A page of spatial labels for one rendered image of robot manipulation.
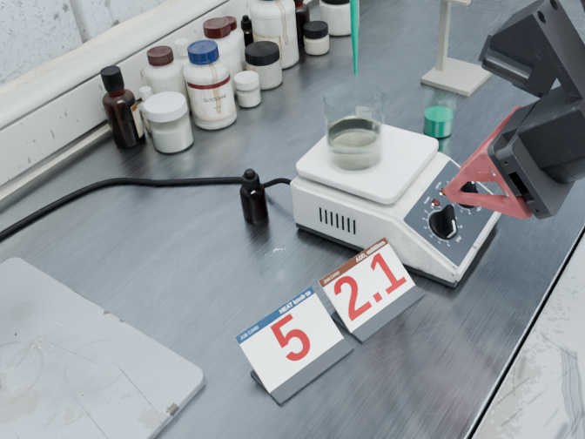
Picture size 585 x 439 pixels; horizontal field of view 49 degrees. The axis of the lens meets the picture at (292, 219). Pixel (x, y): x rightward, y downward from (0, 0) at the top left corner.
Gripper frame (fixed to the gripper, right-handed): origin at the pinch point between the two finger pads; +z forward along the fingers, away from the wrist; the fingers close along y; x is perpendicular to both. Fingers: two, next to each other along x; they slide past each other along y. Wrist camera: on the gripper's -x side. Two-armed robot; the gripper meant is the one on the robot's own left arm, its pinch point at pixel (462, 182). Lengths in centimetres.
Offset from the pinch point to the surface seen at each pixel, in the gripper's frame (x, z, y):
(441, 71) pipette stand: -3.0, 22.4, -39.1
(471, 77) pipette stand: 0.0, 18.8, -39.3
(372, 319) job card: 7.0, 11.5, 8.5
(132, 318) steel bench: -6.3, 28.0, 20.7
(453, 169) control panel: 2.2, 8.2, -10.3
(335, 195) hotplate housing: -3.7, 14.0, 0.7
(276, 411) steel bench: 5.9, 13.5, 21.6
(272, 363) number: 3.0, 14.3, 18.6
